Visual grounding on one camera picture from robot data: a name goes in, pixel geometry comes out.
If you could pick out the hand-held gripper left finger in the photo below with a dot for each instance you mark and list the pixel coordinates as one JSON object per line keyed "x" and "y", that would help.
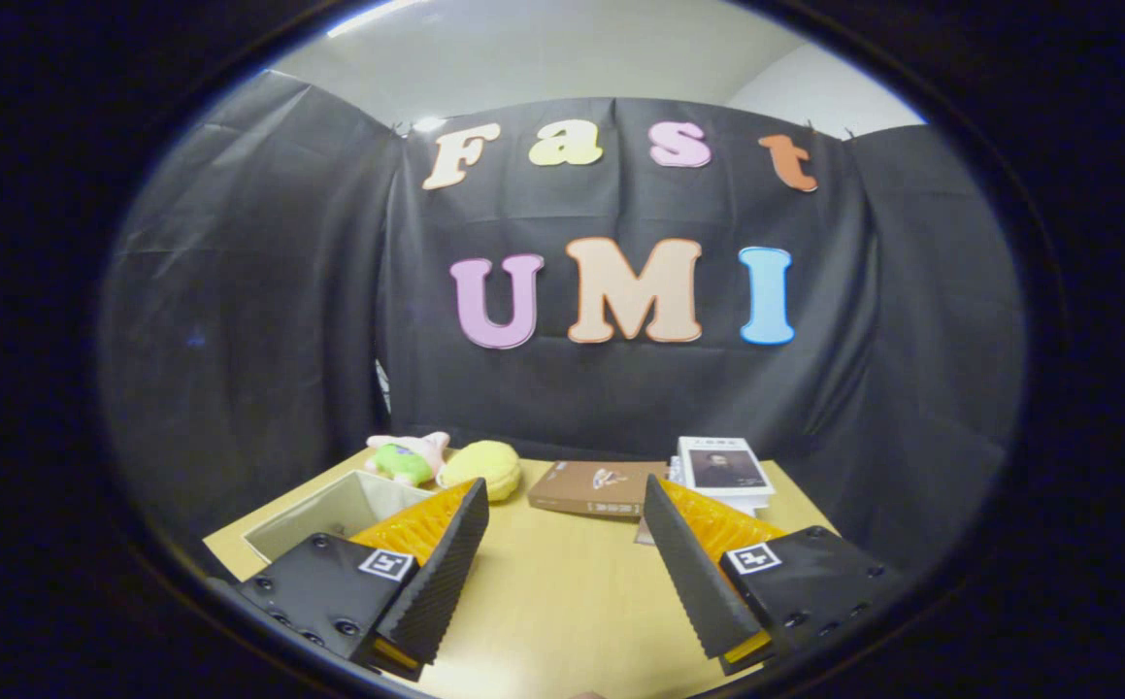
{"x": 446, "y": 573}

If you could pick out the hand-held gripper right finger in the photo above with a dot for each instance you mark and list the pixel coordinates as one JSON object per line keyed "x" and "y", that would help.
{"x": 688, "y": 573}

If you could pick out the pink and green plush toy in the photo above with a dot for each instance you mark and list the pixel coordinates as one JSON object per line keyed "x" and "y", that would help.
{"x": 407, "y": 458}

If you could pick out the brown book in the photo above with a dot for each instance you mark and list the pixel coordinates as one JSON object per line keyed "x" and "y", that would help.
{"x": 586, "y": 488}

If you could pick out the beige fabric storage box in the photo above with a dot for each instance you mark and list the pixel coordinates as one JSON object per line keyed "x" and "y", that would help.
{"x": 329, "y": 510}

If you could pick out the white portrait cover book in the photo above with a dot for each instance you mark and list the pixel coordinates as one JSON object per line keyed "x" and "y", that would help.
{"x": 722, "y": 471}

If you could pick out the yellow plush toy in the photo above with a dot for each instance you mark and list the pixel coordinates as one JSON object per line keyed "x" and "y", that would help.
{"x": 484, "y": 466}

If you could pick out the pale pink book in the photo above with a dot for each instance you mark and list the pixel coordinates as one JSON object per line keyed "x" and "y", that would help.
{"x": 642, "y": 534}

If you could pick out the black backdrop cloth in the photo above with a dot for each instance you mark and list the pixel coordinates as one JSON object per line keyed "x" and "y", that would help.
{"x": 620, "y": 398}

